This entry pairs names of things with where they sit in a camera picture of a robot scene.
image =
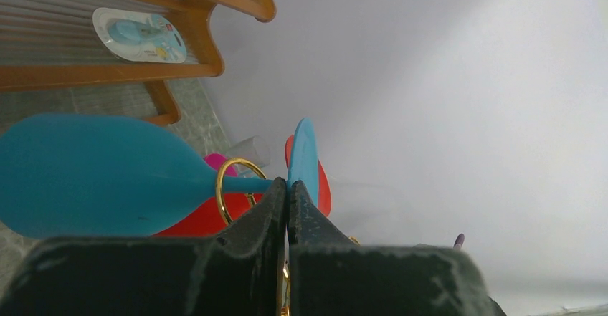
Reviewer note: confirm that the clear wine glass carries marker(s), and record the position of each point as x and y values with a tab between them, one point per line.
254	149

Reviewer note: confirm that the wooden shelf rack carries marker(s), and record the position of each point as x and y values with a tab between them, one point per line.
49	44

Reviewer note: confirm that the magenta wine glass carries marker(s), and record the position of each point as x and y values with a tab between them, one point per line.
216	160

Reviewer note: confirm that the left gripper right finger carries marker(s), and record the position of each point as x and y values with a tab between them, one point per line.
332	275

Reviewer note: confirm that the gold wire glass rack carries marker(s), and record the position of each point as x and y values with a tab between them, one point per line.
232	184

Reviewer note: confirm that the blue packaged item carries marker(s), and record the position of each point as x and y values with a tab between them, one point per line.
139	37

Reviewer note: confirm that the blue wine glass back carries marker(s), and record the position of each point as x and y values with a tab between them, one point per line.
98	175

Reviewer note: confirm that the red wine glass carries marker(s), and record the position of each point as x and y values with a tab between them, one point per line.
206	219

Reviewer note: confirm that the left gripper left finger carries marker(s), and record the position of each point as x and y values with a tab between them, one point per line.
234	272

